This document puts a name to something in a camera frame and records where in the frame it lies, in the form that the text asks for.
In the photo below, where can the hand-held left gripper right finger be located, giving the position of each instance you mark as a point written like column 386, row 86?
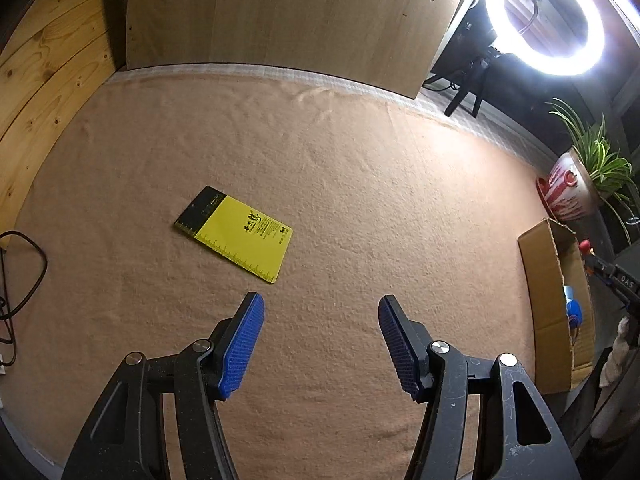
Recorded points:
column 400, row 345

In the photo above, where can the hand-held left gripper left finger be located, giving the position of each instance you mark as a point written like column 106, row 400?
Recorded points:
column 245, row 345

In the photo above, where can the pine wood board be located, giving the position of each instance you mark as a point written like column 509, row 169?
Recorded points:
column 45, row 75

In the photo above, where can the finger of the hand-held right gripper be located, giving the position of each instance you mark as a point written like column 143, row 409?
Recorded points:
column 605, row 270

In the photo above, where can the cardboard box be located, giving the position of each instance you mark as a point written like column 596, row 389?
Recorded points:
column 545, row 300

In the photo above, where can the white checkered cloth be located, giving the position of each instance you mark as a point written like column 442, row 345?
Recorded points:
column 450, row 110

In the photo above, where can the red white plant pot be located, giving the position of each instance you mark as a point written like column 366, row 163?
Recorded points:
column 570, row 185

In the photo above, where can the light wood board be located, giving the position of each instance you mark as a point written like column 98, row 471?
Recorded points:
column 280, row 15

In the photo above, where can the green spider plant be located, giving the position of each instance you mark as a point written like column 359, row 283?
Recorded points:
column 597, row 160

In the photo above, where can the yellow notepad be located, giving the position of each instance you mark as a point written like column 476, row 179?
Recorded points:
column 245, row 240

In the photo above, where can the blue round disc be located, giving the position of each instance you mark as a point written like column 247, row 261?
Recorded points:
column 575, row 312

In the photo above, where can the black tripod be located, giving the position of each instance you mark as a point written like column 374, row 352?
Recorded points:
column 457, row 102

